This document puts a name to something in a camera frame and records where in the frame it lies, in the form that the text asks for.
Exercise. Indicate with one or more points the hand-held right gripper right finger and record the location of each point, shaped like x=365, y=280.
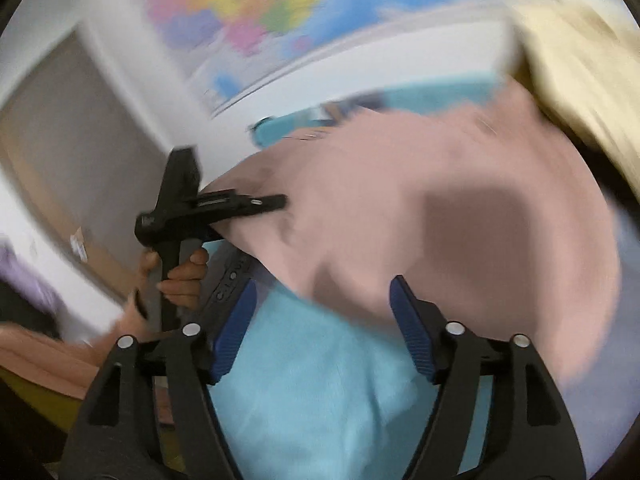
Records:
x=411, y=332

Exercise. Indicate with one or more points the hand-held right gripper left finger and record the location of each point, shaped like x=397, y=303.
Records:
x=235, y=330

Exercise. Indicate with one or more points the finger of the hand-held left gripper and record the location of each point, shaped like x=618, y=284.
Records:
x=250, y=203
x=211, y=232

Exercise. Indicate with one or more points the pink shirt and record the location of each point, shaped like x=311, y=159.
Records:
x=400, y=185

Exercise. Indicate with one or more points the cream garment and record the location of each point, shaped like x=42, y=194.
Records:
x=575, y=60

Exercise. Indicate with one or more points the person's left hand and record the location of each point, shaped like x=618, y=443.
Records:
x=185, y=282

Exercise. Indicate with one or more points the brown door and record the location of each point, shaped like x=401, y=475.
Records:
x=75, y=150

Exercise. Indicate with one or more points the purple cloth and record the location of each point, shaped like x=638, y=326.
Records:
x=25, y=280

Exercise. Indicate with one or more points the mustard yellow cloth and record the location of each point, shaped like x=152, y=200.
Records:
x=55, y=407

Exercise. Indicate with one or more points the colourful world map poster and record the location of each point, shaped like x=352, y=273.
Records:
x=300, y=0

